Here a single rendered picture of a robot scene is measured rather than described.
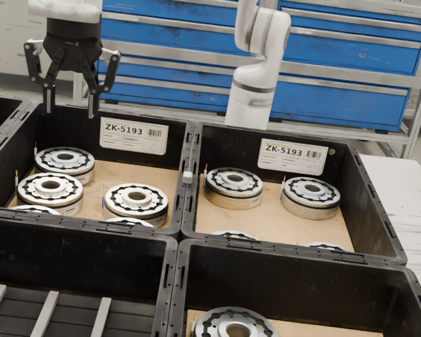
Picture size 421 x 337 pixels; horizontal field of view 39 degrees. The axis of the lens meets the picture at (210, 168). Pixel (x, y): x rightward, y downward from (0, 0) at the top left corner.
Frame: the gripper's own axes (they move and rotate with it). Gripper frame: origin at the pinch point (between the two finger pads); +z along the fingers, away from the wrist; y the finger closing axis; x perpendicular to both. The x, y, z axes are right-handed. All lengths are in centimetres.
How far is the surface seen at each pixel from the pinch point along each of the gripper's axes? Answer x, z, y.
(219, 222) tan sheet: -1.2, 17.8, -24.9
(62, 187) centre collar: 0.2, 14.1, 0.9
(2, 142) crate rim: -0.6, 8.0, 10.6
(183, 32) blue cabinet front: -189, 31, -9
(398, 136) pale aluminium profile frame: -193, 69, -121
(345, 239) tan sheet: -0.9, 17.8, -46.1
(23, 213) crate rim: 19.2, 7.9, 1.3
